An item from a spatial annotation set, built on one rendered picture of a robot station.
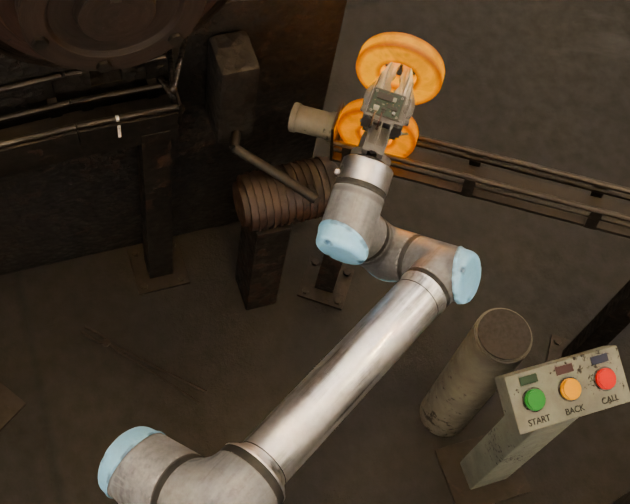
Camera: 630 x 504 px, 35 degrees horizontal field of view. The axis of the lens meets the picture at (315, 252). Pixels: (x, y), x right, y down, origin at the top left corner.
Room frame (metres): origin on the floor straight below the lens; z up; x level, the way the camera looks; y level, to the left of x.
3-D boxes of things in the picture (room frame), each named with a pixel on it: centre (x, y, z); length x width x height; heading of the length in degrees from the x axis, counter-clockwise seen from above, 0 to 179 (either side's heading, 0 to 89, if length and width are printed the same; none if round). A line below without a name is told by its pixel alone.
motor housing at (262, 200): (1.08, 0.09, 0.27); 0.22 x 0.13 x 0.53; 122
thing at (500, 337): (0.87, -0.41, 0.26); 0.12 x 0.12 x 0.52
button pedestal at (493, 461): (0.75, -0.52, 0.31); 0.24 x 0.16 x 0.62; 122
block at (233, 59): (1.16, 0.25, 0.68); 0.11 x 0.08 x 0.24; 32
